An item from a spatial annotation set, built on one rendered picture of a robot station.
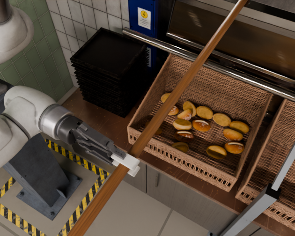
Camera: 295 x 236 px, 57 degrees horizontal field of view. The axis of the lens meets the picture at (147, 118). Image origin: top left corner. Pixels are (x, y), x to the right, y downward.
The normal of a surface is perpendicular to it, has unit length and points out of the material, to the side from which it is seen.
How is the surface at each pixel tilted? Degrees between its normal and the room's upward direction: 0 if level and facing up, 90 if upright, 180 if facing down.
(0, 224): 0
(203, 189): 0
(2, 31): 74
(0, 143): 65
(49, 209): 0
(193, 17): 70
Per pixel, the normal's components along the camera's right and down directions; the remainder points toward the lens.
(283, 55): -0.48, 0.46
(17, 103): -0.12, -0.54
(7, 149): 0.80, 0.19
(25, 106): 0.11, -0.42
